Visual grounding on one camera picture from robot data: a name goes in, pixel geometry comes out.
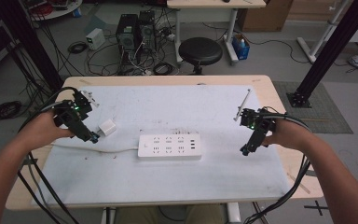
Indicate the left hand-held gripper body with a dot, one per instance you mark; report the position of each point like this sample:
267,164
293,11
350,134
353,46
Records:
71,116

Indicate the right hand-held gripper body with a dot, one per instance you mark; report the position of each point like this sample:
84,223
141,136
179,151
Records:
258,126

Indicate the white charger adapter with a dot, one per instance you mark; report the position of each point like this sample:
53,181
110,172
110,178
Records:
107,127

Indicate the white power strip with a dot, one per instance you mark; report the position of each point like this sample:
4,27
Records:
169,146

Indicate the person's right hand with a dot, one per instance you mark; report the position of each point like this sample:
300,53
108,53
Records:
287,133

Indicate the person's left hand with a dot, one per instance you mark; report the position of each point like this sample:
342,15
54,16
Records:
42,130

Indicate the wooden table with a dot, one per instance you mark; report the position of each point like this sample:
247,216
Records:
276,90

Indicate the grey floor mat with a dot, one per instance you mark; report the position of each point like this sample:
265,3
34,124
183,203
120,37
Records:
326,112

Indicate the blue box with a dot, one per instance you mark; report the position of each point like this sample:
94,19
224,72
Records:
240,47

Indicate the white power supply box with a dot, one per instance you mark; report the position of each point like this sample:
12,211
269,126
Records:
95,38

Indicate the white table mat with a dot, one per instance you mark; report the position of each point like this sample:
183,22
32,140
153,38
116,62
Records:
167,180

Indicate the black round stool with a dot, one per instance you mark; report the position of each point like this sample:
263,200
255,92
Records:
200,51

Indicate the black computer tower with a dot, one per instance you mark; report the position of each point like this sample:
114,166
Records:
127,39
147,31

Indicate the round white table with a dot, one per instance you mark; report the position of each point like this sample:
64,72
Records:
56,7

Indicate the cardboard box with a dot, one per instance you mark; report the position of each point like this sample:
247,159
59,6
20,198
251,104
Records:
265,15

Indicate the white metal stand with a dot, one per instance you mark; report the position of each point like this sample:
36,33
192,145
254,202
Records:
323,34

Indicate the wooden desk with white legs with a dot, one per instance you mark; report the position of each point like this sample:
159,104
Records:
214,3

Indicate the black metal post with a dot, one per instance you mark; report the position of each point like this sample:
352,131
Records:
332,51
28,40

